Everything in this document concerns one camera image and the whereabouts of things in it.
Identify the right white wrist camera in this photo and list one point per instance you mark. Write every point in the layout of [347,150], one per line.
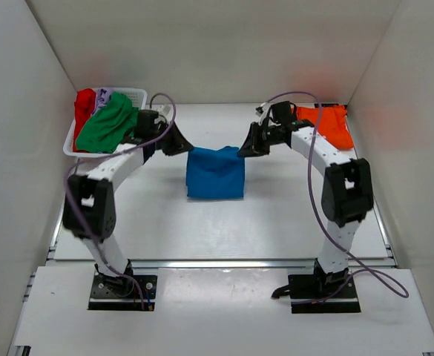
[262,112]

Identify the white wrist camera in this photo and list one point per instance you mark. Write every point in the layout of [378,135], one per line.
[165,110]
[262,112]

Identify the white plastic basket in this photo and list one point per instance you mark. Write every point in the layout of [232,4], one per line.
[136,95]

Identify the folded orange t shirt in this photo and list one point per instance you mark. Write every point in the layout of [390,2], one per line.
[332,124]

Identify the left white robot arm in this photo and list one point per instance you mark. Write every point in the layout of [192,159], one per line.
[90,210]

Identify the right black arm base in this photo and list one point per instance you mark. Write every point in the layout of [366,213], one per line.
[320,293]

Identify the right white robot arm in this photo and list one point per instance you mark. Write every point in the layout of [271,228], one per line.
[347,186]

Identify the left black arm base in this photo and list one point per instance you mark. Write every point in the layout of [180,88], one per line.
[120,294]

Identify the green t shirt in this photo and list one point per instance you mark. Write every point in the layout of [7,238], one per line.
[102,133]

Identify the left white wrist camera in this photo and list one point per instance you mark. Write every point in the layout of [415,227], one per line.
[165,110]

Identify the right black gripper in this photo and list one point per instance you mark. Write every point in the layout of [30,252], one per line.
[252,146]

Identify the black tag at back wall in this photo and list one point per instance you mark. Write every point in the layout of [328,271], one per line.
[329,105]

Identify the red t shirt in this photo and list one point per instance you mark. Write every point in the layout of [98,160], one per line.
[83,107]

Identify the aluminium rail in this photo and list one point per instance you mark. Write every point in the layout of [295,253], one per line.
[273,225]

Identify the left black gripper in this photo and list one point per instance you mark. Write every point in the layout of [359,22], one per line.
[179,144]

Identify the blue t shirt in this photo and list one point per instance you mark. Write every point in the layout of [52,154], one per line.
[215,174]

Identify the lilac t shirt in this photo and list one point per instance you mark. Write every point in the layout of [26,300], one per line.
[102,98]

